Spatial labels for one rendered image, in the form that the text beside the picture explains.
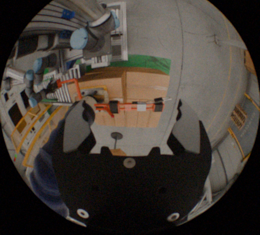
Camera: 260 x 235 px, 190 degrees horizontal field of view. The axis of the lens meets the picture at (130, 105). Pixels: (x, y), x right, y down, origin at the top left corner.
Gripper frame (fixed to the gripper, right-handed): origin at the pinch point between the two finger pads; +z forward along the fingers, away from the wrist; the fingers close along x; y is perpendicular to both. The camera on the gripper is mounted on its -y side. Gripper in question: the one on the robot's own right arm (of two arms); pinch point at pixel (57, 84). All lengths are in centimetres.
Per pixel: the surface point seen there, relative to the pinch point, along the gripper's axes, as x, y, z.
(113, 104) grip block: -23, 55, -1
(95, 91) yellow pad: -15.5, 36.5, 9.3
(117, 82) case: -10, 57, 14
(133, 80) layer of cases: -21, 69, 54
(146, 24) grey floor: 81, 98, 108
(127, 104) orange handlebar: -24, 65, 0
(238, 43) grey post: 117, 310, 25
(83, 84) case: -9.3, 23.1, 13.7
